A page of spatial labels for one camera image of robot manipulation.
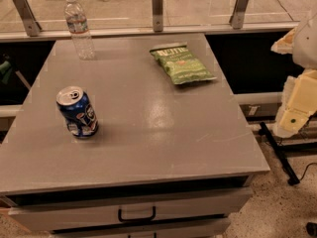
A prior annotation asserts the green chip bag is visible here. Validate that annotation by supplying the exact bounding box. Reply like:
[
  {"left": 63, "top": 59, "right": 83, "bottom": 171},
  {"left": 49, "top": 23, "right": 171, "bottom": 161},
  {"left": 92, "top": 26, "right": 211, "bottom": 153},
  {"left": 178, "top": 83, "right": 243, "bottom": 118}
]
[{"left": 150, "top": 43, "right": 215, "bottom": 85}]

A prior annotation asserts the blue pepsi can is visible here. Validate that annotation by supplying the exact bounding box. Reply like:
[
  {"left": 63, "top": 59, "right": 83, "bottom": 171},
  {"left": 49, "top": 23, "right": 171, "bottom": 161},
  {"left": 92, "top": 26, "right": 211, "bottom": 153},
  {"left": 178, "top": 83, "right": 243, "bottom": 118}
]
[{"left": 56, "top": 86, "right": 98, "bottom": 138}]

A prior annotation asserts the middle metal railing bracket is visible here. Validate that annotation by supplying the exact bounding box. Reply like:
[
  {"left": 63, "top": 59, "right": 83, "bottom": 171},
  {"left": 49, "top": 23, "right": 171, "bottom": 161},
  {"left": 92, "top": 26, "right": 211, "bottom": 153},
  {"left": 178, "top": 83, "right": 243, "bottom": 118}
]
[{"left": 152, "top": 0, "right": 163, "bottom": 32}]

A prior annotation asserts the right metal railing bracket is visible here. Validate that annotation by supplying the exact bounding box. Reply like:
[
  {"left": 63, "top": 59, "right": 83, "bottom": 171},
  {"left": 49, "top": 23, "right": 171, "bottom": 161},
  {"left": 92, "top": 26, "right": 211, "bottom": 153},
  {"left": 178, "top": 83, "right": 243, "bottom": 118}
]
[{"left": 229, "top": 0, "right": 249, "bottom": 29}]

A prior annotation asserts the black upper drawer handle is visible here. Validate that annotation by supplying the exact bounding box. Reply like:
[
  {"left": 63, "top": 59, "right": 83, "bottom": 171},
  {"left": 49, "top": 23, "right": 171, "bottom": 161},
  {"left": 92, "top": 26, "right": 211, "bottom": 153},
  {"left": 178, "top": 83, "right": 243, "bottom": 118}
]
[{"left": 117, "top": 206, "right": 157, "bottom": 223}]

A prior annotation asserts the black stand leg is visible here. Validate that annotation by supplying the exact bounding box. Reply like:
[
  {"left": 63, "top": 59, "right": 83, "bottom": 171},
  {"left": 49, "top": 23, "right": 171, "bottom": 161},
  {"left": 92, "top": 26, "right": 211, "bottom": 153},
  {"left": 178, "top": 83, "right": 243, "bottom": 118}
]
[{"left": 259, "top": 122, "right": 317, "bottom": 185}]

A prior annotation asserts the black drawer handle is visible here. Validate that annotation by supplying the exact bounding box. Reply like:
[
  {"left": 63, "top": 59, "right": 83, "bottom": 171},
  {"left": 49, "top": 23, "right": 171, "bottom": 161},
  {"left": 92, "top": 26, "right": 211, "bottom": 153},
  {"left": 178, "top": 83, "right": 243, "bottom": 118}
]
[
  {"left": 117, "top": 206, "right": 157, "bottom": 223},
  {"left": 127, "top": 231, "right": 157, "bottom": 238}
]

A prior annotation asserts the grey lower drawer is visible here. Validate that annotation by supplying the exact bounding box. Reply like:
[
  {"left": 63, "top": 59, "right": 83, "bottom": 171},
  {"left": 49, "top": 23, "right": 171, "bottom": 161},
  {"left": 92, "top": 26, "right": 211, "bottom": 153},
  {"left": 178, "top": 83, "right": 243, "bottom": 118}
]
[{"left": 52, "top": 218, "right": 230, "bottom": 238}]

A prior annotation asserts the grey drawer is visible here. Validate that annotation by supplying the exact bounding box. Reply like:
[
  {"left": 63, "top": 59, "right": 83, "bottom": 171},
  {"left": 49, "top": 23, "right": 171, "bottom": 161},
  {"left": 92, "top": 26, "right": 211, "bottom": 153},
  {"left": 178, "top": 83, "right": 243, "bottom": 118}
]
[
  {"left": 52, "top": 218, "right": 230, "bottom": 238},
  {"left": 8, "top": 186, "right": 254, "bottom": 233}
]

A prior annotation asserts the metal railing bracket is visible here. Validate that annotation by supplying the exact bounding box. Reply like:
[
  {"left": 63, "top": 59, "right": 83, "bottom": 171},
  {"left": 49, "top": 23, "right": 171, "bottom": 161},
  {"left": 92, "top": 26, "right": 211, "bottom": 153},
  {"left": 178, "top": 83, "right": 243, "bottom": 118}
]
[
  {"left": 152, "top": 0, "right": 163, "bottom": 32},
  {"left": 12, "top": 0, "right": 42, "bottom": 37},
  {"left": 229, "top": 0, "right": 249, "bottom": 29}
]

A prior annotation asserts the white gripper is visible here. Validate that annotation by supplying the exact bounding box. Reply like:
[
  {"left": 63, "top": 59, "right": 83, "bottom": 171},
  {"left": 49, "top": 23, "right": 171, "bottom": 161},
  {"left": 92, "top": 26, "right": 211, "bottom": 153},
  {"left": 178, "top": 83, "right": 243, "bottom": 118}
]
[{"left": 270, "top": 12, "right": 317, "bottom": 138}]

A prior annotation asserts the black lower drawer handle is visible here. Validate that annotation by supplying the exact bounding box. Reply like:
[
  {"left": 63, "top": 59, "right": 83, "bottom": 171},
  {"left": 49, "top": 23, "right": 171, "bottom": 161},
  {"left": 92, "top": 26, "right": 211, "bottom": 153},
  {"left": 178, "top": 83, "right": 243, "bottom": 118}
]
[{"left": 127, "top": 231, "right": 157, "bottom": 238}]

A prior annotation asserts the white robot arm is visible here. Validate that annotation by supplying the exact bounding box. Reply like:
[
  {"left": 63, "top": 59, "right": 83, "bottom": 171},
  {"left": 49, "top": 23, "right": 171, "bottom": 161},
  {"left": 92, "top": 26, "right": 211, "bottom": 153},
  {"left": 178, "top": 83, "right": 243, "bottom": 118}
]
[{"left": 271, "top": 11, "right": 317, "bottom": 138}]

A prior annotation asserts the black floor cable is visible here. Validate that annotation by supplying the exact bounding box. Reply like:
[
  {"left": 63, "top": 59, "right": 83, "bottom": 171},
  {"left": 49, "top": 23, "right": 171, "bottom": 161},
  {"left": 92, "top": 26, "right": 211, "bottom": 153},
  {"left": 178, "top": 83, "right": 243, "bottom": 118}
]
[{"left": 298, "top": 162, "right": 317, "bottom": 180}]

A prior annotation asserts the grey upper drawer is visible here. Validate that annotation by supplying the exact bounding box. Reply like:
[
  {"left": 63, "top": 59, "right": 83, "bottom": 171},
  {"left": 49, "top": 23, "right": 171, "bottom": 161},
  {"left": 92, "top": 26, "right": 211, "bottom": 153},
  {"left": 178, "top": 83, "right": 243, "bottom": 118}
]
[{"left": 8, "top": 186, "right": 254, "bottom": 233}]

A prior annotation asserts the left metal railing bracket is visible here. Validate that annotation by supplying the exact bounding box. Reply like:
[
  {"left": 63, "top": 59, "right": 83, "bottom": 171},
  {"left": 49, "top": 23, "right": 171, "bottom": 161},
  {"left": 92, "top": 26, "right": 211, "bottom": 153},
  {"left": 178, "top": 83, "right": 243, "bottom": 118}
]
[{"left": 12, "top": 0, "right": 42, "bottom": 37}]

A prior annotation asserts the clear plastic water bottle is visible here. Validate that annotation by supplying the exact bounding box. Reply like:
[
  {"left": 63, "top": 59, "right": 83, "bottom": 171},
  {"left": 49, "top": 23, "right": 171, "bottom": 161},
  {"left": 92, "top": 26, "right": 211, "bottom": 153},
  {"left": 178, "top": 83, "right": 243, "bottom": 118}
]
[{"left": 64, "top": 0, "right": 95, "bottom": 60}]

